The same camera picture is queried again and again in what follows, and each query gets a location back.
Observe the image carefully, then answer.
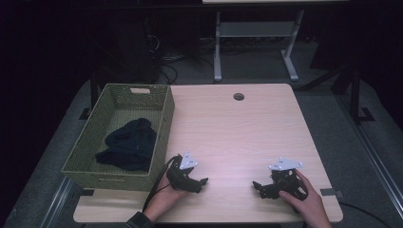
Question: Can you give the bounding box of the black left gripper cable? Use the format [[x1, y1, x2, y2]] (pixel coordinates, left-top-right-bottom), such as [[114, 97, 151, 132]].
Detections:
[[142, 155, 179, 213]]

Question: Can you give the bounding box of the person's right hand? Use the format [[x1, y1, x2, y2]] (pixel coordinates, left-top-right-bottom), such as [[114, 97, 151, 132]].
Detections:
[[278, 169, 335, 228]]

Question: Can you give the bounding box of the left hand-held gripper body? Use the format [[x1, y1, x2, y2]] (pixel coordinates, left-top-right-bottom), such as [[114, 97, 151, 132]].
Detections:
[[165, 150, 202, 194]]

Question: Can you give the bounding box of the metal floor rail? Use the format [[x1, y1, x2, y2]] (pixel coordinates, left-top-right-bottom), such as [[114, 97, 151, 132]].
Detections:
[[335, 93, 403, 211], [39, 176, 76, 228]]

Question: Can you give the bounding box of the dark blue cloth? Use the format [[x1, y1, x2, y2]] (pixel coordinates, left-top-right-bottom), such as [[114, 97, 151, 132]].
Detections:
[[94, 117, 159, 173]]

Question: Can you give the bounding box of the black metal stand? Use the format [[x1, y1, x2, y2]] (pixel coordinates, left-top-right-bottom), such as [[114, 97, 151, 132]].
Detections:
[[298, 61, 376, 125], [78, 67, 103, 121]]

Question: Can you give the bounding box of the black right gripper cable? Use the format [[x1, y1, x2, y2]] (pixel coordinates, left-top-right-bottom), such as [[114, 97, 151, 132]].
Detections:
[[339, 201, 394, 228]]

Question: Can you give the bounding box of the green woven basket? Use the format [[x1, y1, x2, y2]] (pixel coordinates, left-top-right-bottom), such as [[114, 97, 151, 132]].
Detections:
[[61, 83, 176, 193]]

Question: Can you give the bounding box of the person's left hand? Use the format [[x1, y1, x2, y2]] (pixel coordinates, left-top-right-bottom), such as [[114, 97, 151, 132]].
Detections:
[[143, 172, 192, 223]]

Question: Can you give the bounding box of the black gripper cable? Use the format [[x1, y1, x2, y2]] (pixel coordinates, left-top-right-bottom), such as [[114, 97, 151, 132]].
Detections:
[[339, 201, 394, 228], [142, 155, 179, 213]]

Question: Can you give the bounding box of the grey tape strip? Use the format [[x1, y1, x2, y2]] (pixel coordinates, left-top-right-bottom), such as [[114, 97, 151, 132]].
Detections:
[[319, 187, 344, 198]]

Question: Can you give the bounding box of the tangle of floor cables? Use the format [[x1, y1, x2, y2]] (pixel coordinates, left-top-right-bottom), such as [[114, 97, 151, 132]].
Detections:
[[145, 31, 217, 86]]

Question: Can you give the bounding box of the white metal table frame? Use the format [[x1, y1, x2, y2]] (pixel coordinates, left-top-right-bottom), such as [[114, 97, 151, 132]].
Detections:
[[201, 0, 350, 84]]

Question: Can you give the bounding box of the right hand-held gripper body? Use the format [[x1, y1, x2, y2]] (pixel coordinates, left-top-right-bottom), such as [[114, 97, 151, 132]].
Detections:
[[268, 157, 309, 201]]

